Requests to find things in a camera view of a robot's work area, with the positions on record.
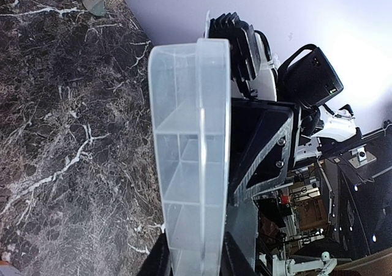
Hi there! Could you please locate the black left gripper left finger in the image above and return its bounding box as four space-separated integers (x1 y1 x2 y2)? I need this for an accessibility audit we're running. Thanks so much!
141 233 172 276

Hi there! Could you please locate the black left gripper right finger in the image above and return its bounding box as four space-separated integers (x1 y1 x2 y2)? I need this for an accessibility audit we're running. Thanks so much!
220 231 256 276

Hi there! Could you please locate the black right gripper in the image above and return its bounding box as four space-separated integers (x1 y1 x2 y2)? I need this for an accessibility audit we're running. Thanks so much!
204 12 301 206

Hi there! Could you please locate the clear plastic pill organizer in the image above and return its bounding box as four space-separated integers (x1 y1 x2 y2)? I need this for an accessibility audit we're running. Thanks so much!
148 39 231 275

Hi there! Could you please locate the orange pill bottle grey cap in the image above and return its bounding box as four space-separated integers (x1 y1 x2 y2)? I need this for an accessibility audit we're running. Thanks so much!
0 260 23 276

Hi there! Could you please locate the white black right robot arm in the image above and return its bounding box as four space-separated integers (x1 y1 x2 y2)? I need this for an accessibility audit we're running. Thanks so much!
205 12 391 206

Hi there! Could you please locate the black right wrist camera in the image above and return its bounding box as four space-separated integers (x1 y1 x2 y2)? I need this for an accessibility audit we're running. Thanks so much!
276 44 344 109

